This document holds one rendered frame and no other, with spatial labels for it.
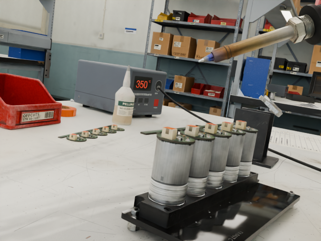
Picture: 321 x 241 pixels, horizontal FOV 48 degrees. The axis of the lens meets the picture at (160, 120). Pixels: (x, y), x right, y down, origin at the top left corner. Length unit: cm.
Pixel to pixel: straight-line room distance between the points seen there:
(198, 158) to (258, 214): 6
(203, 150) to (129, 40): 536
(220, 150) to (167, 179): 6
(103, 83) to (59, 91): 560
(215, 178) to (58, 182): 13
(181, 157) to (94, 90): 52
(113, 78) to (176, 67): 452
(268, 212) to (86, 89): 53
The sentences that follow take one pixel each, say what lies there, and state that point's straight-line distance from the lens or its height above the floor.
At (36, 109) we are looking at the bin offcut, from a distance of 52.
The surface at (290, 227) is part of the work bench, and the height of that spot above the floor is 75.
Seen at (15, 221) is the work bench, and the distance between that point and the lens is 25.
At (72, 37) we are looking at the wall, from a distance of 620.
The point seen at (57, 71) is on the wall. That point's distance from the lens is 634.
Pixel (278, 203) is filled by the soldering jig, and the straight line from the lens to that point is 31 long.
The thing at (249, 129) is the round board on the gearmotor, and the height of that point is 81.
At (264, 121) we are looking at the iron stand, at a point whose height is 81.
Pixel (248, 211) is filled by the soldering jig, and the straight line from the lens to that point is 28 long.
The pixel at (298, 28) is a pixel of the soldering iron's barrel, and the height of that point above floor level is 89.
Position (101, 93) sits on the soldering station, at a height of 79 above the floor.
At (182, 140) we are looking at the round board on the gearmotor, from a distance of 22.
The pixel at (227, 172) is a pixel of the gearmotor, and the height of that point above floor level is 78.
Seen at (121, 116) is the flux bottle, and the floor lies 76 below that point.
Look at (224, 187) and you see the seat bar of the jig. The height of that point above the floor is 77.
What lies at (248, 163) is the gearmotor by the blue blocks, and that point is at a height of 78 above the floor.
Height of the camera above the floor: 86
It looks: 8 degrees down
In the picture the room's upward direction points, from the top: 8 degrees clockwise
